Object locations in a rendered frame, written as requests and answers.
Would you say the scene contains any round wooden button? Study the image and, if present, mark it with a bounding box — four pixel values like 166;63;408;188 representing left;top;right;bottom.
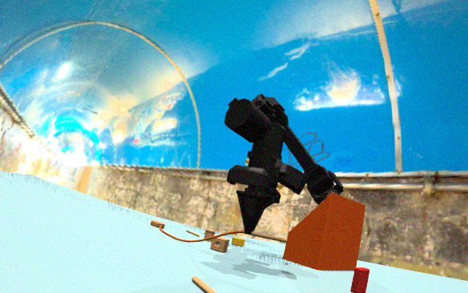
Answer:
151;220;165;229

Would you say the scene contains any yellow rectangular block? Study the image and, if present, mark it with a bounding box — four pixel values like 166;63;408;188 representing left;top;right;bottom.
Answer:
232;237;245;247

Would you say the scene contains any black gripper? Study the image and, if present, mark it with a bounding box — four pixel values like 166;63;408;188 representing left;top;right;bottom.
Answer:
226;146;281;235

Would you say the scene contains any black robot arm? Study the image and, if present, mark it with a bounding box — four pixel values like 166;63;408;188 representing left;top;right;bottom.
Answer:
224;94;344;204

